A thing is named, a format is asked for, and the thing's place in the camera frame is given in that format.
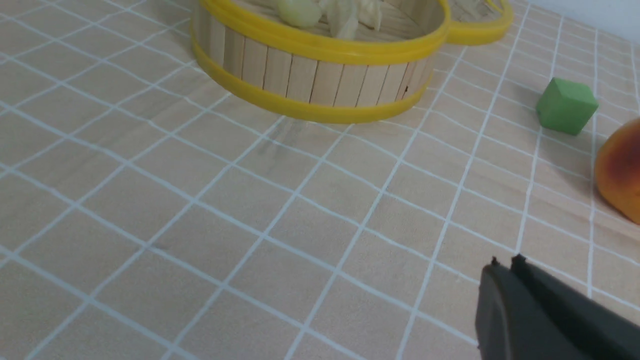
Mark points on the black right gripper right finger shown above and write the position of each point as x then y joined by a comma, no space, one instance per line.
597,332

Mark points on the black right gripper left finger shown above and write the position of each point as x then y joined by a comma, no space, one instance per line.
511,325

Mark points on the white dumpling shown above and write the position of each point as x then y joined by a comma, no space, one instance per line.
342,18
369,13

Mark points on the pale green dumpling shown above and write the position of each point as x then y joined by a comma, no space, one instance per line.
299,13

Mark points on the bamboo steamer lid yellow rim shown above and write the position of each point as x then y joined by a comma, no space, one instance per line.
478,22

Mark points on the bamboo steamer tray yellow rim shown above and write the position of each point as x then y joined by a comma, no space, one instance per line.
309,75

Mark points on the orange yellow toy pear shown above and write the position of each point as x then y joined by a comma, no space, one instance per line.
617,170

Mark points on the green foam cube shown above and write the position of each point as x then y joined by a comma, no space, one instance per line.
566,106

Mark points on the checkered beige tablecloth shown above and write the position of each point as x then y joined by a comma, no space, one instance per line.
148,214

